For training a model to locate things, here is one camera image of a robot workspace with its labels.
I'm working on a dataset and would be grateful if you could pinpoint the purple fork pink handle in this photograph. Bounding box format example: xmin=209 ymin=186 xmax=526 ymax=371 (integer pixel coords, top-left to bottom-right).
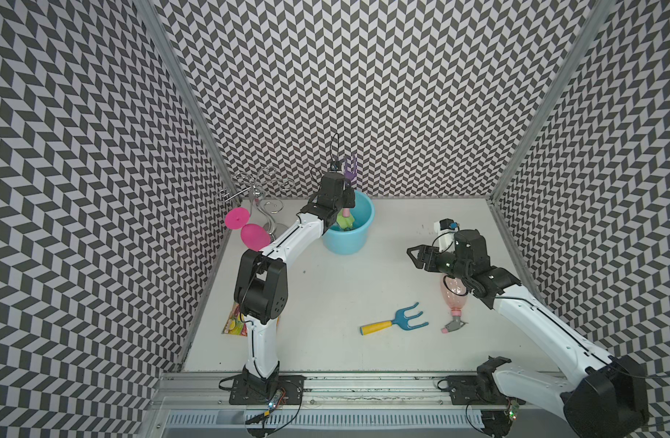
xmin=343 ymin=155 xmax=358 ymax=210

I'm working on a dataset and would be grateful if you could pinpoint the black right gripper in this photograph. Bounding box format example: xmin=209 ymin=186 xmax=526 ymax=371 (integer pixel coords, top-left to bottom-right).
xmin=405 ymin=245 xmax=470 ymax=281

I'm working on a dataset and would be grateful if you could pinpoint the teal fork yellow handle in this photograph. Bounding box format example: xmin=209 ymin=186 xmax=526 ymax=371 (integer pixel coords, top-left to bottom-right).
xmin=360 ymin=302 xmax=429 ymax=336

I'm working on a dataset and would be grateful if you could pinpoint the orange Fox's candy bag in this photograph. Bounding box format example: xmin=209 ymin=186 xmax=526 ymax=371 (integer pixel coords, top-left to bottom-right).
xmin=222 ymin=303 xmax=247 ymax=337

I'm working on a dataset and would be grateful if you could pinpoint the chrome glass holder stand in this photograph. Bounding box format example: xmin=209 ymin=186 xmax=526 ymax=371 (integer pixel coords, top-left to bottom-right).
xmin=219 ymin=166 xmax=294 ymax=241

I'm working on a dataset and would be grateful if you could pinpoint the green trowel wooden handle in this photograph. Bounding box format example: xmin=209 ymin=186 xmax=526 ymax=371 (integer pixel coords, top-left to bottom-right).
xmin=337 ymin=208 xmax=355 ymax=232

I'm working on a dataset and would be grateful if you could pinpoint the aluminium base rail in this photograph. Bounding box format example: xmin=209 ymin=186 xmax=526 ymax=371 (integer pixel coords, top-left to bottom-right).
xmin=137 ymin=372 xmax=575 ymax=437

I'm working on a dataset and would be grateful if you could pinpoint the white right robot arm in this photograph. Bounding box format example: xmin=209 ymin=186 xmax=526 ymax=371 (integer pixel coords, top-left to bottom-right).
xmin=406 ymin=229 xmax=650 ymax=437

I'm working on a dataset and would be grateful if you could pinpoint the light blue plastic bucket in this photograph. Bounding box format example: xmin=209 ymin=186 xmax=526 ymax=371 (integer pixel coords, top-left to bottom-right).
xmin=322 ymin=190 xmax=376 ymax=256

